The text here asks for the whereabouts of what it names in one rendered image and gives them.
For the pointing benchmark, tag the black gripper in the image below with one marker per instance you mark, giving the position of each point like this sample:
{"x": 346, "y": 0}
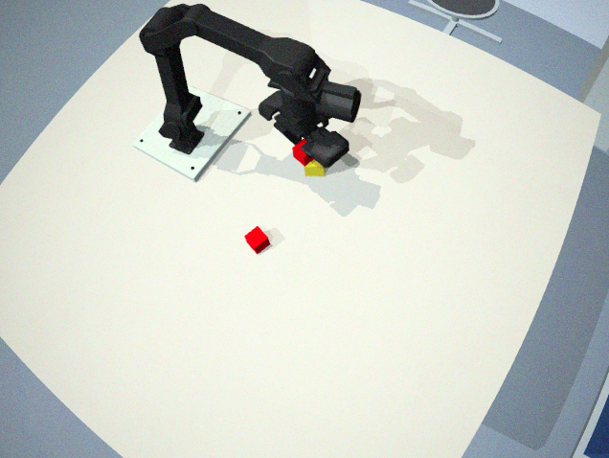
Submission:
{"x": 324, "y": 146}

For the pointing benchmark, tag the red cube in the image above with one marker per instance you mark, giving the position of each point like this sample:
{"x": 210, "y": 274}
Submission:
{"x": 257, "y": 240}
{"x": 300, "y": 155}

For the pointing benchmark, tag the yellow cube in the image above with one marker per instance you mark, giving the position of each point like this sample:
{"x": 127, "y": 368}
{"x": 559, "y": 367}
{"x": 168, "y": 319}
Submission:
{"x": 314, "y": 169}

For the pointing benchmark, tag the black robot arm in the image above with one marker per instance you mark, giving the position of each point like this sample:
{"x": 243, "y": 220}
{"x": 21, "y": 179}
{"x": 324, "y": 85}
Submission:
{"x": 287, "y": 62}

